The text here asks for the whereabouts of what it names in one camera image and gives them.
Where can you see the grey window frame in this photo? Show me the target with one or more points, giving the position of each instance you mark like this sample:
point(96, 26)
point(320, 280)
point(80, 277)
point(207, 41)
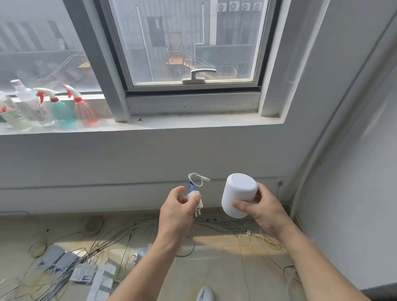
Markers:
point(192, 102)

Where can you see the clear bottle with white cap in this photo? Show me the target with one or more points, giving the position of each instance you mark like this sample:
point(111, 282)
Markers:
point(31, 105)

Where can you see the person's left thumb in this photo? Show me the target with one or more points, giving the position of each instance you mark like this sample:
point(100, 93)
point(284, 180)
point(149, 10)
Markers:
point(197, 205)

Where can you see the person's left forearm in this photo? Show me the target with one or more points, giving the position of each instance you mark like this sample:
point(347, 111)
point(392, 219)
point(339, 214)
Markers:
point(145, 269)

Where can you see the white cylindrical speaker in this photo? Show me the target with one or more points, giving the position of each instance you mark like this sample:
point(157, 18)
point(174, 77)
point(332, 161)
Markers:
point(237, 192)

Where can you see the person's right forearm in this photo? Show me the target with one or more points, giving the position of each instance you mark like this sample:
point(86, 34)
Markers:
point(313, 266)

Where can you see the person's white shoe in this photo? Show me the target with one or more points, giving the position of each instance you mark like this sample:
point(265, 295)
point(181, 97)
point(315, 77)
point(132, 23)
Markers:
point(205, 294)

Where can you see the white power adapter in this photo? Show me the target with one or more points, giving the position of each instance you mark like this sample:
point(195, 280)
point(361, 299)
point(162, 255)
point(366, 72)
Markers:
point(142, 252)

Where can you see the person's left hand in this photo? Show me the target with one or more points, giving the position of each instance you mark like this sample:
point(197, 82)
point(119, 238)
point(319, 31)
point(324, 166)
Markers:
point(173, 220)

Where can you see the outdoor metal staircase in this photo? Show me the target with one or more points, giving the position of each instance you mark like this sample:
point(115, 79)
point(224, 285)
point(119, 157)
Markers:
point(183, 59)

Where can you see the round grey disc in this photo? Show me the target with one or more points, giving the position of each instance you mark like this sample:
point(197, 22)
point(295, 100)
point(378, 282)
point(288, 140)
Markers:
point(93, 225)

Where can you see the pink spray bottle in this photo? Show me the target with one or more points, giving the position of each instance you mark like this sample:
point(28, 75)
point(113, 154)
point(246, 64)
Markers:
point(83, 113)

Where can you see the teal spray bottle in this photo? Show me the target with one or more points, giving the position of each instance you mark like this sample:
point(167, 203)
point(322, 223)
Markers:
point(62, 113)

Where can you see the white wall socket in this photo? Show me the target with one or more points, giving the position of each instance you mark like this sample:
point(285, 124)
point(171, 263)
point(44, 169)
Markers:
point(280, 183)

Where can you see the white and grey power strip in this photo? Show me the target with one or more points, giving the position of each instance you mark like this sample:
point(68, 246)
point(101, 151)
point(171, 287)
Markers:
point(100, 282)

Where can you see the white and blue box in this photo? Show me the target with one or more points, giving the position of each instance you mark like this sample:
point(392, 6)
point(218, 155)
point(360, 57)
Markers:
point(83, 273)

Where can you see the clear plastic bottle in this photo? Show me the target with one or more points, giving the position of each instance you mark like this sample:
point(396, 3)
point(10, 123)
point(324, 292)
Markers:
point(12, 116)

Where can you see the white charger plug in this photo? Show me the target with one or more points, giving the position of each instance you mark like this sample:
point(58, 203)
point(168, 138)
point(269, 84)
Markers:
point(193, 194)

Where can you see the person's right thumb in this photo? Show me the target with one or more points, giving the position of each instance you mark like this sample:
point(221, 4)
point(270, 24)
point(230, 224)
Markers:
point(245, 206)

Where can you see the person's right hand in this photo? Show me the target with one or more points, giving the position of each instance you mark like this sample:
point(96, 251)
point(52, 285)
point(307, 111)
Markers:
point(268, 217)

